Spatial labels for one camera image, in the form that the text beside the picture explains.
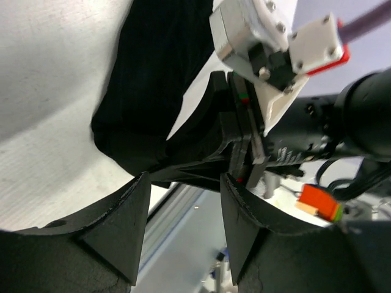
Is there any black underwear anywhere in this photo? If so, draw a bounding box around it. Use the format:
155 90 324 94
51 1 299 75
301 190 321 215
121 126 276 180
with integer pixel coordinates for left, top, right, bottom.
91 1 214 176

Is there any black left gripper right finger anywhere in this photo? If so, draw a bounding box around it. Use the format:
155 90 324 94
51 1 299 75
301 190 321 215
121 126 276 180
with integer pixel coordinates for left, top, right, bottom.
220 173 390 292

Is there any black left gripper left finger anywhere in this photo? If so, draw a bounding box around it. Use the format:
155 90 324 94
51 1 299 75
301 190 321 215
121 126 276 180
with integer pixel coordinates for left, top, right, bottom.
1 173 151 292

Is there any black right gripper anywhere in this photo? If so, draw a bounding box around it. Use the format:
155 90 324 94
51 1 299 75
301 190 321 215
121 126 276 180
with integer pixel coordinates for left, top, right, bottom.
150 71 266 191

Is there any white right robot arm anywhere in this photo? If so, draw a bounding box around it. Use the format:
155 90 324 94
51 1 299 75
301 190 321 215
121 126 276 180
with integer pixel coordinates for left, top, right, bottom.
150 70 390 201

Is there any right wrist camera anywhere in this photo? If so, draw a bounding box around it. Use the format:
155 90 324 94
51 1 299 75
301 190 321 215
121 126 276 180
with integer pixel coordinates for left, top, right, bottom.
210 1 350 136

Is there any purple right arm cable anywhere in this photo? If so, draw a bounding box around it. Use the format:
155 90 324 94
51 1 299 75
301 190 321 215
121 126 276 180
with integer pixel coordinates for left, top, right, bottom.
337 0 391 45

